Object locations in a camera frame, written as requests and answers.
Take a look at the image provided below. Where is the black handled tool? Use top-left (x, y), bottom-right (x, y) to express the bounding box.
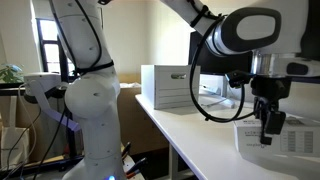
top-left (121, 141), bottom-right (132, 158)
top-left (125, 157), bottom-right (148, 177)

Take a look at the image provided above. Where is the white angled stand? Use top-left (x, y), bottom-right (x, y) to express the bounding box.
top-left (23, 72), bottom-right (83, 133)

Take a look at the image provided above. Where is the window with dark frame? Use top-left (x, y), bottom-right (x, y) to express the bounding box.
top-left (35, 17), bottom-right (76, 76)

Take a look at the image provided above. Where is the white monitor stand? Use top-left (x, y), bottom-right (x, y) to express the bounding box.
top-left (199, 75), bottom-right (237, 110)

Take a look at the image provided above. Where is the big white cardboard box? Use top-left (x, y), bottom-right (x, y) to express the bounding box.
top-left (140, 64), bottom-right (202, 111)

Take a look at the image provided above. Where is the white tote bag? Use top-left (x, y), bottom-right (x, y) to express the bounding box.
top-left (0, 96), bottom-right (31, 172)

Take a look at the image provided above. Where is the white desk leg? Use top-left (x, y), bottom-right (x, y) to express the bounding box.
top-left (167, 143), bottom-right (195, 180)

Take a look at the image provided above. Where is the green potted plant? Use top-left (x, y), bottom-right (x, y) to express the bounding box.
top-left (0, 63), bottom-right (25, 85)

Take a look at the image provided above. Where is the brown cardboard box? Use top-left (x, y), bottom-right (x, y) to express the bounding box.
top-left (113, 73), bottom-right (170, 156)

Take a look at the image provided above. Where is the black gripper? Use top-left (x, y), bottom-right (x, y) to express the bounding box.
top-left (250, 76), bottom-right (292, 146)

